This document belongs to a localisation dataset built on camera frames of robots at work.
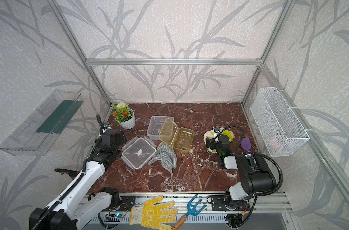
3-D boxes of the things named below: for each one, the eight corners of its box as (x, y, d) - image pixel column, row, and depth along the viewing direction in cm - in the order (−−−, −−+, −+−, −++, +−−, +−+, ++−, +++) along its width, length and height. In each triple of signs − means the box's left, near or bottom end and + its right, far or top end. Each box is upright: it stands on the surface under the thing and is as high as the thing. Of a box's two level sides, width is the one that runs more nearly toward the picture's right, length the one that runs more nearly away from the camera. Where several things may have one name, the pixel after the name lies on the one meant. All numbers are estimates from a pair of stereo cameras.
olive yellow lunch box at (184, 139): (173, 151, 95) (172, 147, 91) (179, 131, 106) (179, 126, 101) (189, 155, 93) (190, 151, 89) (194, 134, 104) (194, 129, 100)
